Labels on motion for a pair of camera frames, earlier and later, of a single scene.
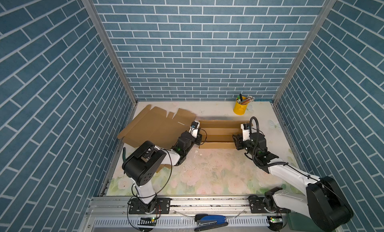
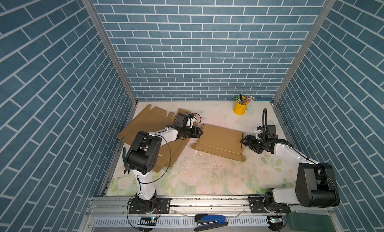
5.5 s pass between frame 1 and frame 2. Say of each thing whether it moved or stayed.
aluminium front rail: stayed
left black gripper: moved
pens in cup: stayed
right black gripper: moved
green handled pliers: stayed
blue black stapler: stayed
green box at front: stayed
